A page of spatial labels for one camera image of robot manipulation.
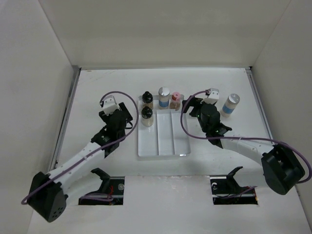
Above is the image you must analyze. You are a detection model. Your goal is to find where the black cap white powder bottle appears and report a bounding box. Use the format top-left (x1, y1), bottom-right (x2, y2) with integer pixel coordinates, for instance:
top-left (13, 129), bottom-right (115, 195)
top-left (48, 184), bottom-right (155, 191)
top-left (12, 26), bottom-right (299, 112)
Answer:
top-left (141, 106), bottom-right (154, 127)

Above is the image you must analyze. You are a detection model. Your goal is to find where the pink cap spice bottle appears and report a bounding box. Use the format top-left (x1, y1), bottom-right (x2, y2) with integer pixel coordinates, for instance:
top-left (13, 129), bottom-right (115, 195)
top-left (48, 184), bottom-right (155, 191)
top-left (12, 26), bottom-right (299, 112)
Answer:
top-left (169, 92), bottom-right (181, 111)

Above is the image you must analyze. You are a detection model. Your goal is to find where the black cap brown chunk bottle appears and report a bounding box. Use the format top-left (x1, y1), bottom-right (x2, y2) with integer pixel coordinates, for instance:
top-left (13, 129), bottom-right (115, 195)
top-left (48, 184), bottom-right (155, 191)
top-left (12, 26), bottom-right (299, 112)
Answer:
top-left (142, 91), bottom-right (154, 109)

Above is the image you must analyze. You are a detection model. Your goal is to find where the blue label jar silver lid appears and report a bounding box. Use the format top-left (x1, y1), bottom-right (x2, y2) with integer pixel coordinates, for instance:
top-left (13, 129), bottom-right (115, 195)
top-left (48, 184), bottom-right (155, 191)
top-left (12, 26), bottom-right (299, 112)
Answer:
top-left (158, 87), bottom-right (170, 109)

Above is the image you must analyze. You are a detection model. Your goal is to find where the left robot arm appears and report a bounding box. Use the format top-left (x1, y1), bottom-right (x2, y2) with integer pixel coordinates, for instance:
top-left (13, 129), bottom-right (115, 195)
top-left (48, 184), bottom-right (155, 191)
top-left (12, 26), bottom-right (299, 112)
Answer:
top-left (25, 102), bottom-right (133, 223)

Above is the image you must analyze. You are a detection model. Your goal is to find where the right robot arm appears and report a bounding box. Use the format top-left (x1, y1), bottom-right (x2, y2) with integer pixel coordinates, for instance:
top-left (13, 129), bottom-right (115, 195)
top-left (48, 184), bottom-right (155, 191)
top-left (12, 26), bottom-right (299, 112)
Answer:
top-left (181, 96), bottom-right (305, 195)

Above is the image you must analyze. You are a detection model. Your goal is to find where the blue label jar white lid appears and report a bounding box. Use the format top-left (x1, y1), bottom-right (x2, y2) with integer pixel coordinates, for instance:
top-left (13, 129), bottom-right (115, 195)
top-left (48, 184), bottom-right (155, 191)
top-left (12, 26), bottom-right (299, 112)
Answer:
top-left (220, 94), bottom-right (240, 117)

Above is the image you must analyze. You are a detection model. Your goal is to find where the white divided organizer tray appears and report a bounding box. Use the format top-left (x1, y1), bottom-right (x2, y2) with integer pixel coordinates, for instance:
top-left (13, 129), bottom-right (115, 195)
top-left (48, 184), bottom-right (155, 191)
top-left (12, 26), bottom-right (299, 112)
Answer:
top-left (137, 95), bottom-right (191, 159)

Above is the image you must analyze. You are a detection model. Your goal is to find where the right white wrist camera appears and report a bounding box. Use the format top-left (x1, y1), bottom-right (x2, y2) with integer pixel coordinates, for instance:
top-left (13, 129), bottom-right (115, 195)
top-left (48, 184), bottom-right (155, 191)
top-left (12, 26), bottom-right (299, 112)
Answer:
top-left (203, 88), bottom-right (219, 105)

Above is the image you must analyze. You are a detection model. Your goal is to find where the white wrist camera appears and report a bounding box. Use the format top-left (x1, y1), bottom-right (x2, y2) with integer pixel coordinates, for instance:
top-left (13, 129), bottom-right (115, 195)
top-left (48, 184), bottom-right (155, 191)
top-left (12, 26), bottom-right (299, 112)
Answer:
top-left (99, 95), bottom-right (119, 116)
top-left (203, 88), bottom-right (219, 105)

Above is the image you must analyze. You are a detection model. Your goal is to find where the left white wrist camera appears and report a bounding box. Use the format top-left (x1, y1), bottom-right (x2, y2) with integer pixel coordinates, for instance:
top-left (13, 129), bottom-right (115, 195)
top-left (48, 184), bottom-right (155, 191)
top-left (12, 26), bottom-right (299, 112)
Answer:
top-left (99, 95), bottom-right (119, 116)

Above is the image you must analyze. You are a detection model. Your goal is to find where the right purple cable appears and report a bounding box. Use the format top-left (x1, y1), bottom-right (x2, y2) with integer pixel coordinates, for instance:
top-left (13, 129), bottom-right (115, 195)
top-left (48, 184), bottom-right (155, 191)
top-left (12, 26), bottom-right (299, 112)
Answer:
top-left (179, 90), bottom-right (312, 183)

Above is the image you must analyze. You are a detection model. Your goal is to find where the purple cable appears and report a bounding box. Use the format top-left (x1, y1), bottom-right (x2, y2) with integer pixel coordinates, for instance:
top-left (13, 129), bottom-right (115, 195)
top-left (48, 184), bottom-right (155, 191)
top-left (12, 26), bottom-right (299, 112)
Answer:
top-left (21, 91), bottom-right (139, 205)
top-left (179, 90), bottom-right (312, 183)

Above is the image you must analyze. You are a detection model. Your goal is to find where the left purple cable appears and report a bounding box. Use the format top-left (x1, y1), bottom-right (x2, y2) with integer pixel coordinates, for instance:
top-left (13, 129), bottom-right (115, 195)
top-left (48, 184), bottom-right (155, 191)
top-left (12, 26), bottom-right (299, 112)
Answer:
top-left (21, 91), bottom-right (139, 205)

